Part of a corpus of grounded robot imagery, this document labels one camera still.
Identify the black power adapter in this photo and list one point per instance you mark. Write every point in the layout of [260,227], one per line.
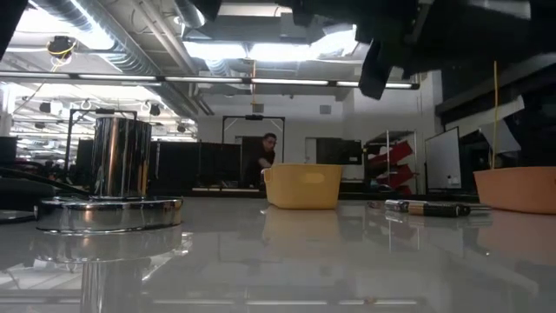
[21,195]

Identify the silver spiral ceiling duct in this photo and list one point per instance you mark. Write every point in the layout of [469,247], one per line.
[126,52]

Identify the black metal gantry frame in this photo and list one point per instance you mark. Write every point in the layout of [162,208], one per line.
[254,117]

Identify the black wall screen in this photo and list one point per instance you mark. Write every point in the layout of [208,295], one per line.
[339,150]

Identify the person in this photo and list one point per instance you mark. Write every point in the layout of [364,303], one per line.
[260,165]

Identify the whiteboard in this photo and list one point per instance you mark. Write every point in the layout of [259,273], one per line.
[443,158]

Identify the shelf with red bins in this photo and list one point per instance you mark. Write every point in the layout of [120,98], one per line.
[391,156]

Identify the black partition panel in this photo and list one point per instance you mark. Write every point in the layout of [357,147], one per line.
[195,165]

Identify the black box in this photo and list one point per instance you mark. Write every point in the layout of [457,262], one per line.
[8,150]

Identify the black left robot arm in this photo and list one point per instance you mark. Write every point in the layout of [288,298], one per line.
[6,17]

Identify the ceiling light strip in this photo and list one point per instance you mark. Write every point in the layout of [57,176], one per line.
[117,77]

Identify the yellow plastic bin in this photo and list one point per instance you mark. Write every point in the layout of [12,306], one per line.
[304,187]

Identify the grey wall vent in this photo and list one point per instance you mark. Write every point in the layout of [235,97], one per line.
[325,109]

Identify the orange plastic bin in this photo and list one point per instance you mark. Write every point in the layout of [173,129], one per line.
[517,191]

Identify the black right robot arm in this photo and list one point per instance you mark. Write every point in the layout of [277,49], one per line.
[478,30]

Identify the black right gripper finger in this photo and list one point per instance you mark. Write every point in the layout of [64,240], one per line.
[375,69]

